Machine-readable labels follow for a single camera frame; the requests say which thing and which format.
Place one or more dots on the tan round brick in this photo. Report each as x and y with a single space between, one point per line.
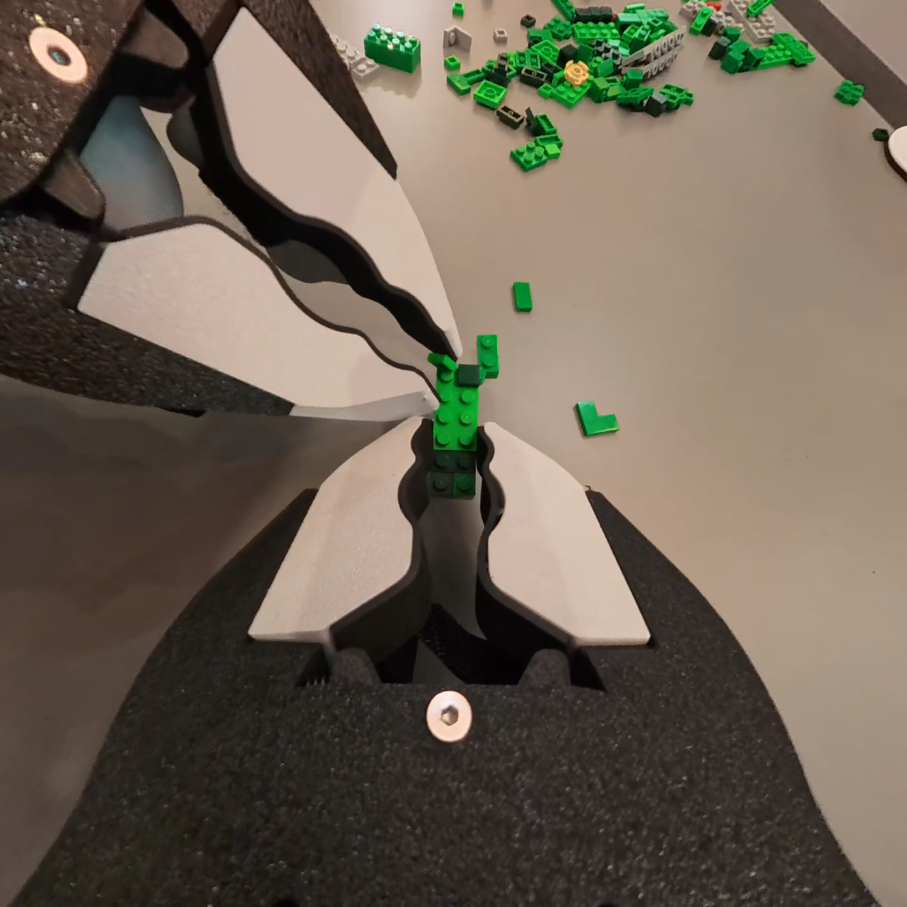
577 73

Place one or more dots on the long grey studded plate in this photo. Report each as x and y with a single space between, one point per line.
358 62

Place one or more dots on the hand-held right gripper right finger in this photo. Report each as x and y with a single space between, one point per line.
560 560

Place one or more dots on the large green eight-stud brick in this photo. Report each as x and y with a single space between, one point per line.
392 51

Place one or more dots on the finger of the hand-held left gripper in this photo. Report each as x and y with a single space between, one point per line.
212 312
333 177

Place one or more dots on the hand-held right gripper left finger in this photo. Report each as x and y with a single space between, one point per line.
340 553

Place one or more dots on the grey bracket piece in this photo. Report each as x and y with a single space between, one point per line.
457 37

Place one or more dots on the green toy brick model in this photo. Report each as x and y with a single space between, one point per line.
457 425

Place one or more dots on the green four-stud brick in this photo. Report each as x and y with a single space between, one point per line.
849 93

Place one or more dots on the pile of green toy bricks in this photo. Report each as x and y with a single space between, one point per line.
549 53

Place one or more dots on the green corner-shaped tile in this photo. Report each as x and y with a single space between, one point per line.
588 421

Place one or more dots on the heap of green and grey bricks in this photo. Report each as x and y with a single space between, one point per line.
772 53

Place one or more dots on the green two-stud flat plate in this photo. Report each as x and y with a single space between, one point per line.
522 297

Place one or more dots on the white rounded board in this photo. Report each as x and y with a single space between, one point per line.
896 149

